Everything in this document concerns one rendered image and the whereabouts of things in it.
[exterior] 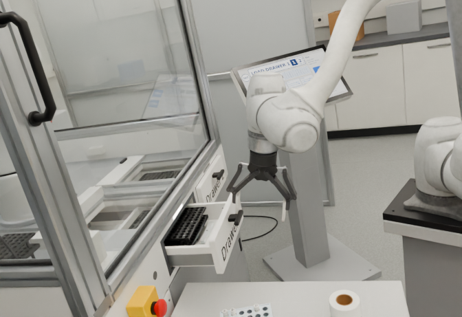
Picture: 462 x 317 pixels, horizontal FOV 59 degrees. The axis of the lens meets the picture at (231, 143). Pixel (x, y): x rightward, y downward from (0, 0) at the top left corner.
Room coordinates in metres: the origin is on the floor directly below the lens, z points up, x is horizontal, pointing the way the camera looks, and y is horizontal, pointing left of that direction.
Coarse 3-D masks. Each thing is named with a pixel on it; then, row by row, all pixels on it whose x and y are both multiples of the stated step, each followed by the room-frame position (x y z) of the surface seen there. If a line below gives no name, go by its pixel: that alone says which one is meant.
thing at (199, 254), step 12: (192, 204) 1.22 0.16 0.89; (204, 204) 1.20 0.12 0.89; (216, 204) 1.19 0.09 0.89; (216, 216) 1.20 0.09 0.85; (204, 228) 1.15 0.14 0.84; (168, 252) 0.98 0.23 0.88; (180, 252) 0.97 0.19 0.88; (192, 252) 0.96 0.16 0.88; (204, 252) 0.95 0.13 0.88; (180, 264) 0.97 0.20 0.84; (192, 264) 0.96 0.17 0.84; (204, 264) 0.95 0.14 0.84
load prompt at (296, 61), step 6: (288, 60) 1.99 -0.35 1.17; (294, 60) 2.00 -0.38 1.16; (300, 60) 2.00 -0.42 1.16; (264, 66) 1.95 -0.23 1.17; (270, 66) 1.96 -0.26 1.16; (276, 66) 1.96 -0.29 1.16; (282, 66) 1.96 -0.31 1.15; (288, 66) 1.97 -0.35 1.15; (294, 66) 1.97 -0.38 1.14; (252, 72) 1.92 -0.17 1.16
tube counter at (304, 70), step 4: (296, 68) 1.97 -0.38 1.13; (300, 68) 1.97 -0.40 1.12; (304, 68) 1.97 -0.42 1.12; (308, 68) 1.98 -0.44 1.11; (284, 72) 1.94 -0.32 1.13; (288, 72) 1.94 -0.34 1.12; (292, 72) 1.95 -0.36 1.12; (296, 72) 1.95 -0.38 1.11; (300, 72) 1.95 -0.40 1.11; (304, 72) 1.96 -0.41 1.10; (308, 72) 1.96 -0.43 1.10; (284, 76) 1.93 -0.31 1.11; (288, 76) 1.93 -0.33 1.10; (292, 76) 1.93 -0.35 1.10; (296, 76) 1.93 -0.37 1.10
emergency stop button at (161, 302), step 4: (160, 300) 0.77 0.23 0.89; (164, 300) 0.78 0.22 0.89; (156, 304) 0.77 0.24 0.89; (160, 304) 0.76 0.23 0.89; (164, 304) 0.77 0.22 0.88; (156, 308) 0.76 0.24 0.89; (160, 308) 0.76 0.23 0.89; (164, 308) 0.77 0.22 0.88; (156, 312) 0.75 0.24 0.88; (160, 312) 0.75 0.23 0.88; (164, 312) 0.76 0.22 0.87; (160, 316) 0.75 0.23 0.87
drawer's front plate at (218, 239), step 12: (228, 204) 1.10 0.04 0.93; (240, 204) 1.19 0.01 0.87; (228, 216) 1.06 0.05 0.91; (216, 228) 0.98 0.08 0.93; (228, 228) 1.04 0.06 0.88; (216, 240) 0.93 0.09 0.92; (228, 240) 1.02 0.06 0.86; (216, 252) 0.92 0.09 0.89; (228, 252) 1.00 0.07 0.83; (216, 264) 0.93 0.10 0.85
